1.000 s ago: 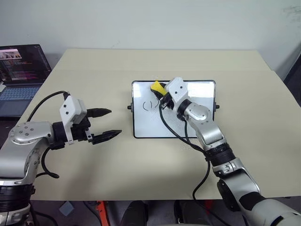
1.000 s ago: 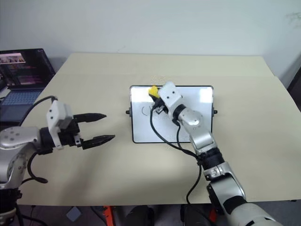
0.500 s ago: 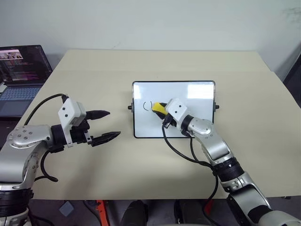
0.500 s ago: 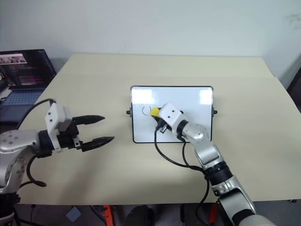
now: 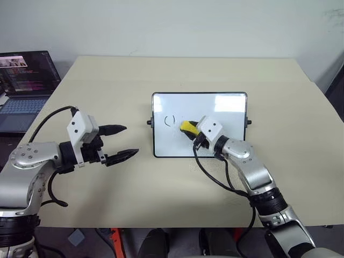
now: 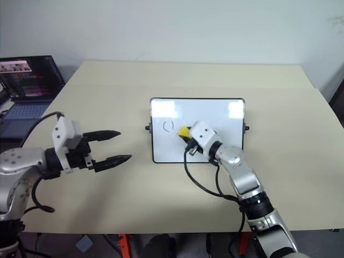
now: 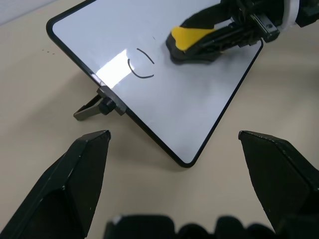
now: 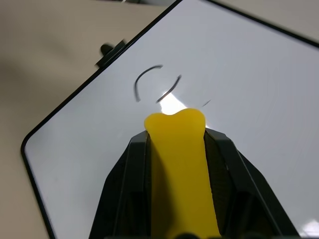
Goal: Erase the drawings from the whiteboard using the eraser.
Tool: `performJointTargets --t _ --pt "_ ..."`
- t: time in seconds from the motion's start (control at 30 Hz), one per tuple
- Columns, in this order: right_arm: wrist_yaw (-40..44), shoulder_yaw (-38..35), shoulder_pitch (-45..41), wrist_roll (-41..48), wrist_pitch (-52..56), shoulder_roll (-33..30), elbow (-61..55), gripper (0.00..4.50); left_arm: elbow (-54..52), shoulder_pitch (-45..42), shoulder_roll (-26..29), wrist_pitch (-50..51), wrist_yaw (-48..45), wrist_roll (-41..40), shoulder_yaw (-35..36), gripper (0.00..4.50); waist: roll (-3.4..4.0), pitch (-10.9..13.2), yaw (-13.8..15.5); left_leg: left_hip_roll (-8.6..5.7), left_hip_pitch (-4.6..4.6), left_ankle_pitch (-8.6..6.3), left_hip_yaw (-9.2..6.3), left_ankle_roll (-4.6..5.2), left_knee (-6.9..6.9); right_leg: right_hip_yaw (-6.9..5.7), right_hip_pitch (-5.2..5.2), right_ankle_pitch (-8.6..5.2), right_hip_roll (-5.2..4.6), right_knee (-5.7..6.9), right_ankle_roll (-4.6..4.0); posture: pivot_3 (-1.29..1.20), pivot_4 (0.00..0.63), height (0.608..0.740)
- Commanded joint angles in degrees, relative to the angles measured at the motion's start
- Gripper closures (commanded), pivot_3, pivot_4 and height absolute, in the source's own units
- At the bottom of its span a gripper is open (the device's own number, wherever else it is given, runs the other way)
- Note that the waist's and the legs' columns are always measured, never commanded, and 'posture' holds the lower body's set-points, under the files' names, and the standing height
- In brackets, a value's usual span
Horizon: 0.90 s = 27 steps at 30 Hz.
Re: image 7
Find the black whiteboard stand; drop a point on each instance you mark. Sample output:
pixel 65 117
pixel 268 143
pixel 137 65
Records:
pixel 86 112

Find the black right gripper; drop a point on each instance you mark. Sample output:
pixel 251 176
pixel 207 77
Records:
pixel 259 12

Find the yellow and black eraser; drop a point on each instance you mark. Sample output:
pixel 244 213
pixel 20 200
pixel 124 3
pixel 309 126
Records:
pixel 189 35

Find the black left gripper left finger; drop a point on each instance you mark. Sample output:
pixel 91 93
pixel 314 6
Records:
pixel 64 189

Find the white whiteboard with black frame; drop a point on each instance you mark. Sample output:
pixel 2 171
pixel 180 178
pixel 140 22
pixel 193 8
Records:
pixel 174 99

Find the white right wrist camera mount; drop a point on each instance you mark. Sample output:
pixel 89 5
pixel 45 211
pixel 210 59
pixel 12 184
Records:
pixel 290 12

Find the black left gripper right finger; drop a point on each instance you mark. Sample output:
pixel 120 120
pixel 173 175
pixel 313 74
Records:
pixel 281 179

